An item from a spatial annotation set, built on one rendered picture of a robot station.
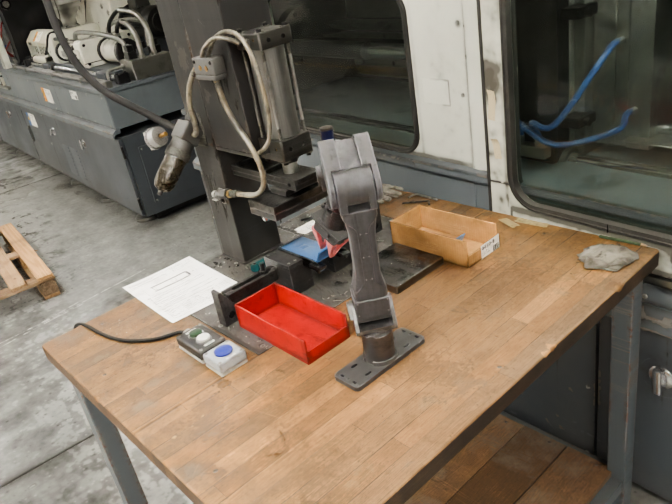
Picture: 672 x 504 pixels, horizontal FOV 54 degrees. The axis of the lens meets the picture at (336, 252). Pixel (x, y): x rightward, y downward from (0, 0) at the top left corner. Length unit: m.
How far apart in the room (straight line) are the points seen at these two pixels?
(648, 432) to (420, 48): 1.26
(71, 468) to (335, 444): 1.80
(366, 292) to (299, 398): 0.24
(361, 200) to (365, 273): 0.15
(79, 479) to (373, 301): 1.77
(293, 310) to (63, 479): 1.51
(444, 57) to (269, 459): 1.25
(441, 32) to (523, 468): 1.26
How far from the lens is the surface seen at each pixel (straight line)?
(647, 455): 2.12
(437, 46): 1.98
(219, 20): 1.50
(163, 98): 4.69
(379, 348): 1.28
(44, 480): 2.85
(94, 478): 2.74
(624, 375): 1.82
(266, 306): 1.56
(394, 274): 1.58
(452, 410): 1.20
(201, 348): 1.44
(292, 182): 1.51
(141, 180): 4.70
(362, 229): 1.15
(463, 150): 2.02
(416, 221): 1.80
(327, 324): 1.45
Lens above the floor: 1.69
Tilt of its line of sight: 27 degrees down
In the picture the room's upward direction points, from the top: 10 degrees counter-clockwise
